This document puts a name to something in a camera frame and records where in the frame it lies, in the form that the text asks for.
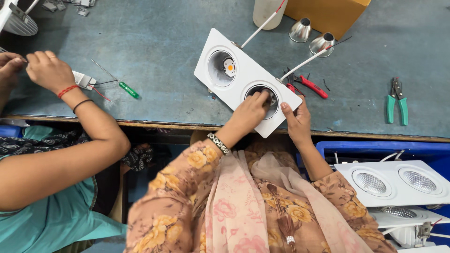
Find black wrist band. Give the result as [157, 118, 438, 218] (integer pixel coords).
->
[72, 99, 94, 114]

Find white plastic bottle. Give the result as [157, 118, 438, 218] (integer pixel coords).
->
[252, 0, 288, 31]

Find white driver box with wires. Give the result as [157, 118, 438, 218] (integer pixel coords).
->
[72, 70, 112, 102]

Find green handled wire stripper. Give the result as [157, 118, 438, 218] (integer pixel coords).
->
[386, 77, 409, 127]

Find green handled screwdriver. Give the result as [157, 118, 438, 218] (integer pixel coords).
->
[90, 58, 140, 100]

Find finished white twin downlight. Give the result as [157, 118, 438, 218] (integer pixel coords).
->
[334, 160, 450, 208]
[367, 205, 450, 249]

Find red handled cutter pliers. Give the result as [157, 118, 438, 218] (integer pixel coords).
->
[283, 67, 329, 100]

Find white twin downlight fixture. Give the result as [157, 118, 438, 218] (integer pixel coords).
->
[194, 28, 303, 138]

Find person's right hand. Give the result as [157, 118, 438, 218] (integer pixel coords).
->
[280, 95, 313, 147]

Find peach floral dress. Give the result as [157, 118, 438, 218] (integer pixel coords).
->
[124, 140, 398, 253]

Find person's left hand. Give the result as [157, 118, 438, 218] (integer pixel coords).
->
[220, 91, 273, 143]

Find white finned lamp body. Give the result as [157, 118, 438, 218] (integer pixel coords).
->
[0, 0, 40, 37]

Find blue plastic crate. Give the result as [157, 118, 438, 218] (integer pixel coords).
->
[296, 141, 450, 253]

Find heap of metal clips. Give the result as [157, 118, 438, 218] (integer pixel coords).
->
[41, 0, 96, 17]

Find white fixture cable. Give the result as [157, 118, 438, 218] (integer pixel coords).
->
[240, 0, 286, 48]
[280, 36, 353, 82]

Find silver reflector cone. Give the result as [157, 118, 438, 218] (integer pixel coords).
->
[309, 32, 335, 58]
[289, 18, 312, 43]

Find pink floral scarf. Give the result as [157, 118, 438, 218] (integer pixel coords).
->
[205, 150, 374, 253]

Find black and white beaded bracelet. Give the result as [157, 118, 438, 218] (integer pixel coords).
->
[207, 132, 231, 155]

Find brown cardboard box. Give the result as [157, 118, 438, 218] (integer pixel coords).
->
[284, 0, 372, 41]

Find red thread wristband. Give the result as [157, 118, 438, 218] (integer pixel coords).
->
[57, 85, 80, 99]

